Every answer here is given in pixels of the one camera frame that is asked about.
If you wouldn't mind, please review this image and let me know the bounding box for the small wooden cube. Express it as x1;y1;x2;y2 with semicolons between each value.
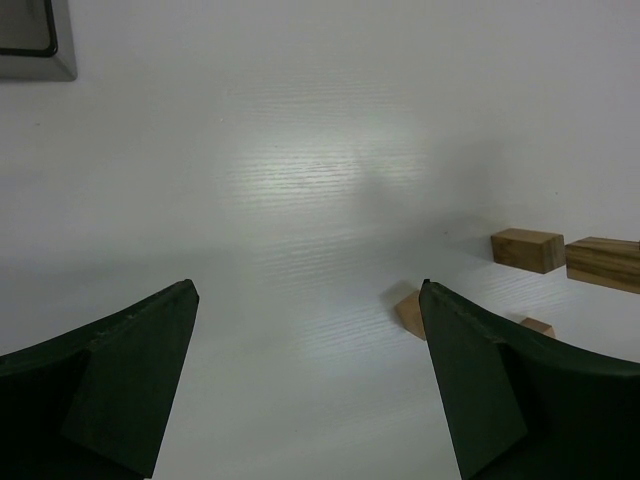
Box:
519;317;556;338
394;290;426;341

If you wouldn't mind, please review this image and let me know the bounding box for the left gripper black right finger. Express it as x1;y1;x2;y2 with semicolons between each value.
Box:
419;280;639;479

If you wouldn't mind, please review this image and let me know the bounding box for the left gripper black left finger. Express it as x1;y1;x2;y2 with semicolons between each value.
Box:
1;280;199;479

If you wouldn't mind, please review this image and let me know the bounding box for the striped wooden block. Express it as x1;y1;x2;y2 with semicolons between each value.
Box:
565;237;640;294

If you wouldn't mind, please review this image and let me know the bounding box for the translucent grey plastic bin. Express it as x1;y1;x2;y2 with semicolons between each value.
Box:
1;0;78;82

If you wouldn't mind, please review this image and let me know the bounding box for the long wooden block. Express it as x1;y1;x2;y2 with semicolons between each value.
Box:
491;228;565;274

